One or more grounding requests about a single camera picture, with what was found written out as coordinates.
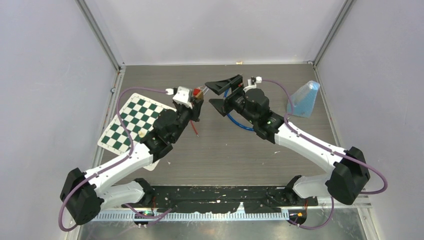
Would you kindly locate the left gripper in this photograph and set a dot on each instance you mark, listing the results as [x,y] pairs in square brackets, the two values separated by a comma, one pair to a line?
[195,103]

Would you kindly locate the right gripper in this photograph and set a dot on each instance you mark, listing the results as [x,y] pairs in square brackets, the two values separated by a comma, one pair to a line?
[219,87]

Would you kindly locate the red cable lock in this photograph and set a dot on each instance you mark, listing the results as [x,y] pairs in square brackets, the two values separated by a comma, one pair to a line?
[193,126]

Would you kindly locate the brass padlock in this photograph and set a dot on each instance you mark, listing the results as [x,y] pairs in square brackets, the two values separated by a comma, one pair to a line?
[198,93]

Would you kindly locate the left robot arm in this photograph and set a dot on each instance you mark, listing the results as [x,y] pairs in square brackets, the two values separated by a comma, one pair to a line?
[86,193]

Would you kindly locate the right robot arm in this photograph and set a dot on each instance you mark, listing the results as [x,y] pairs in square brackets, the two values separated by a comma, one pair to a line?
[345,174]

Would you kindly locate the green white chessboard mat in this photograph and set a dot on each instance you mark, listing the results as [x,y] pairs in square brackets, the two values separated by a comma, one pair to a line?
[138,114]

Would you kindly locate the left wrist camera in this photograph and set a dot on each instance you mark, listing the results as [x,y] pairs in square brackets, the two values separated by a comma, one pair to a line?
[183,97]

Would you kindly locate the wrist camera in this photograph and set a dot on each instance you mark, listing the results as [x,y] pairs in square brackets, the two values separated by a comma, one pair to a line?
[252,83]
[183,97]

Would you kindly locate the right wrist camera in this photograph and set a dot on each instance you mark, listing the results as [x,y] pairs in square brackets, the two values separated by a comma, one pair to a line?
[252,83]

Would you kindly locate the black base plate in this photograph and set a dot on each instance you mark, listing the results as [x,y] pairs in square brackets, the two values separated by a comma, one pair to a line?
[221,199]

